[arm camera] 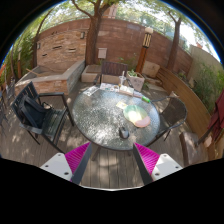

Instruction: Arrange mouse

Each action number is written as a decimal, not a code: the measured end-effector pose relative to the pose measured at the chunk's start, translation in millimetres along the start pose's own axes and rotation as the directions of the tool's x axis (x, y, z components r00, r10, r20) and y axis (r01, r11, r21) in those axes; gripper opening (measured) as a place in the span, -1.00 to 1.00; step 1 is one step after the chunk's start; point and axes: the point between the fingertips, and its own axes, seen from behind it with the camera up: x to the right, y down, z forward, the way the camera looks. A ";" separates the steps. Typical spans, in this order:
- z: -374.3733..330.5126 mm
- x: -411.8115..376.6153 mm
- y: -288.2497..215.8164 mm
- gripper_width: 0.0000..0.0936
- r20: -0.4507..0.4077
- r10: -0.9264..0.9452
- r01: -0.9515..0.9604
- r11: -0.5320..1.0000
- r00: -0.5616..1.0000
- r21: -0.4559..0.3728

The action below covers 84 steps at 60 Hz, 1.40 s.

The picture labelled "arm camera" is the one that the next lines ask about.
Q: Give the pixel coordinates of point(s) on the stone water feature basin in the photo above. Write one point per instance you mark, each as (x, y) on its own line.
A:
(44, 82)

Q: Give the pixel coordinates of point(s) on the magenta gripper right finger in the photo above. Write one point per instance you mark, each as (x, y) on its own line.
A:
(153, 166)

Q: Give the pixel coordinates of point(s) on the green marker on table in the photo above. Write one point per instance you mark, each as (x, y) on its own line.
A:
(145, 99)

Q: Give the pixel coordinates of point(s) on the pink pad piece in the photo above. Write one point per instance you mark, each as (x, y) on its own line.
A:
(143, 123)

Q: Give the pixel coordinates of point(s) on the round glass patio table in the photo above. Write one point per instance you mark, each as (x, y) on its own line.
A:
(99, 120)

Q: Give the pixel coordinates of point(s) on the yellow card on table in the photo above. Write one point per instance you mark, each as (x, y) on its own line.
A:
(121, 105)

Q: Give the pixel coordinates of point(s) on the black bag on chair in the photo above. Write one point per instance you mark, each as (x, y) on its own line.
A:
(31, 112)

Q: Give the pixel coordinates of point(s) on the centre tree trunk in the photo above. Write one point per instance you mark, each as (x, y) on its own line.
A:
(99, 7)

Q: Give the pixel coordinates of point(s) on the papers on table far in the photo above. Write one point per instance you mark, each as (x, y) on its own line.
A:
(120, 89)

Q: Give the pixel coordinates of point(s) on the black metal chair left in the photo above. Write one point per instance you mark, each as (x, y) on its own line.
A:
(54, 120)

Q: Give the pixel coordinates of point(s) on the dark mesh chair right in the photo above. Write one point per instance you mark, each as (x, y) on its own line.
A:
(174, 115)

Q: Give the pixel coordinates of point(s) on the plastic cup with straw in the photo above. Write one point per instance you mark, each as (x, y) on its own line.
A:
(122, 79)

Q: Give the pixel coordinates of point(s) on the concrete planter with plant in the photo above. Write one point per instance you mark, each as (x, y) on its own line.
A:
(136, 79)

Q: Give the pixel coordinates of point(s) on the curved wooden bench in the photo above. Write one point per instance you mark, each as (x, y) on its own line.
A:
(198, 116)

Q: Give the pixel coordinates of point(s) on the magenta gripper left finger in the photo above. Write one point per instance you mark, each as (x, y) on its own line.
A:
(70, 166)

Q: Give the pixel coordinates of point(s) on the right tree trunk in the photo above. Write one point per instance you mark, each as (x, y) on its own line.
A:
(175, 43)

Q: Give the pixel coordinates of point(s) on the paper sheet left on table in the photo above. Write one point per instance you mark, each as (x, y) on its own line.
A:
(90, 90)

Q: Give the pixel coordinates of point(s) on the wooden lamp post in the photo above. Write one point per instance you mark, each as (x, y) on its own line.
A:
(145, 46)

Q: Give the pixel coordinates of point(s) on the tree trunk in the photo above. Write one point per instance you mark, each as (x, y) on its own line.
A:
(99, 7)
(175, 43)

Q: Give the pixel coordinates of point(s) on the dark chair far side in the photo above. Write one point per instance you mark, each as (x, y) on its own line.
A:
(110, 72)

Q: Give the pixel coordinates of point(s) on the red folded umbrella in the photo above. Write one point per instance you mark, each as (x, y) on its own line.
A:
(217, 119)

